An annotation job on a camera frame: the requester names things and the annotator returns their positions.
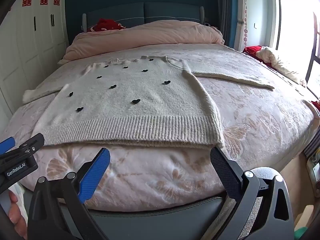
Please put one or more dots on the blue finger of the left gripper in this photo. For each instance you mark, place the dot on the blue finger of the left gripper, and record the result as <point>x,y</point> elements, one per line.
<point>6,145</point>

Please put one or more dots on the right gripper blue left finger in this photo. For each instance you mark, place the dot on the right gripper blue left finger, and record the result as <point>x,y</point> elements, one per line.
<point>46,219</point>

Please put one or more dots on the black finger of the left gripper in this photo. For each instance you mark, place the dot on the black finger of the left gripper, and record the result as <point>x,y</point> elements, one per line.
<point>26,150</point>

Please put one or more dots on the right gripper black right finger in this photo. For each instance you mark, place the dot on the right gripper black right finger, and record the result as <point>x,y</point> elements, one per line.
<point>274,219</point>

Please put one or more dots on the cream knit sweater black hearts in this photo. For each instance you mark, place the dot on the cream knit sweater black hearts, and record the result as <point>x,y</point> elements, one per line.
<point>150,101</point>

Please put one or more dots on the person's left hand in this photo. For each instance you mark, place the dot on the person's left hand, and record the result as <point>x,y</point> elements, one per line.
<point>16,218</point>

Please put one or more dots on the person's grey trouser knee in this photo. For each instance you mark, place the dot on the person's grey trouser knee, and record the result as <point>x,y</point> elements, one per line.
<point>260,172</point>

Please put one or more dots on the white wardrobe with red stickers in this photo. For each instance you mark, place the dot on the white wardrobe with red stickers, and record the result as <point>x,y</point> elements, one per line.
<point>33,40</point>

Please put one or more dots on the red pillow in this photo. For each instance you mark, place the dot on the red pillow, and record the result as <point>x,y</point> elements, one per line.
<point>105,25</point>

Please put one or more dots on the red cloth by window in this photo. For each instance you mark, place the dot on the red cloth by window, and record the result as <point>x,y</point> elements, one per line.
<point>252,51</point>

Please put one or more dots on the teal upholstered headboard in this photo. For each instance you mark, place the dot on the teal upholstered headboard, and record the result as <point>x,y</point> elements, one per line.
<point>134,14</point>

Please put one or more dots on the pink folded duvet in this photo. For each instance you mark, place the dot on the pink folded duvet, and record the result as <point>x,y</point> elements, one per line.
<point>159,32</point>

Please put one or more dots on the grey curtain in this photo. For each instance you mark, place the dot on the grey curtain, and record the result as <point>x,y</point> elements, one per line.
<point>224,7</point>

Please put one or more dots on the window with black frame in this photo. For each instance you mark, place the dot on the window with black frame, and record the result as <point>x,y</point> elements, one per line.
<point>298,41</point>

